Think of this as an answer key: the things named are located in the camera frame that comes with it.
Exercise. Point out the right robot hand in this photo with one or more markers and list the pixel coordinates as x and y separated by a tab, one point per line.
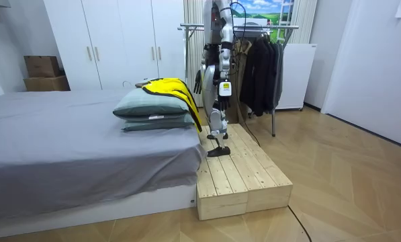
197	82

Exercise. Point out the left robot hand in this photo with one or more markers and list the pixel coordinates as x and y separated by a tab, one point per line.
225	89

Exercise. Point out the yellow shirt with black trim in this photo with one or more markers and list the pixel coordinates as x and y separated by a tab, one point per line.
168	86

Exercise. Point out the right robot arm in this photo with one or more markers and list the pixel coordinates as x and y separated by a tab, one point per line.
203	60

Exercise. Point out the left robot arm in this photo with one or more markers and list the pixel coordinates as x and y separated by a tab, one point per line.
225	58

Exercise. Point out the robot legs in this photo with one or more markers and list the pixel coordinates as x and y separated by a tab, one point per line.
208	87

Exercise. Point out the beige curtain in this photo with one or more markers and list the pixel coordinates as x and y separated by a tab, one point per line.
304	20
193	60

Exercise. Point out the black coats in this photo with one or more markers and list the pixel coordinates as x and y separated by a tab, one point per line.
259	77

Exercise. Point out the tan coat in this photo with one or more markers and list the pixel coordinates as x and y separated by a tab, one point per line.
244	53

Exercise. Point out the grey garment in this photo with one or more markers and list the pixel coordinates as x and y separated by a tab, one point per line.
279	74

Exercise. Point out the green plaid pillow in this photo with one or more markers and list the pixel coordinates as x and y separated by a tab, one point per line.
160	125
143	104

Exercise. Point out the robot body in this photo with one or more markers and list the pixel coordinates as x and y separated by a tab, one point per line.
213	20

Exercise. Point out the white cabinet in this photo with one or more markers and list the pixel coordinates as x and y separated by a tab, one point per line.
297	74

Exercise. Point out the metal clothes rack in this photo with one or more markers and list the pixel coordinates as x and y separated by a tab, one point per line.
274	27

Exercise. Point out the white wardrobe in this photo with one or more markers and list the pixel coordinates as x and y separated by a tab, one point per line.
119	43

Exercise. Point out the window with landscape view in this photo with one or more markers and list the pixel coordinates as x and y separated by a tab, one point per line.
264	10

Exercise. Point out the wooden platform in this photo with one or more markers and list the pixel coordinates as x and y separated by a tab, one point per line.
240	181

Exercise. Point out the grey bed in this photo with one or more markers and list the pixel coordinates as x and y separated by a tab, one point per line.
69	141

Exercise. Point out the white door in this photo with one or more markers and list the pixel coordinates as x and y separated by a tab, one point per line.
371	67

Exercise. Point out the wide cardboard box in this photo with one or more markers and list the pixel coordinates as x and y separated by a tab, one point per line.
47	84

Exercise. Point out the small cardboard box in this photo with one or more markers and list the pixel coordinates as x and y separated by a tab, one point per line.
42	66

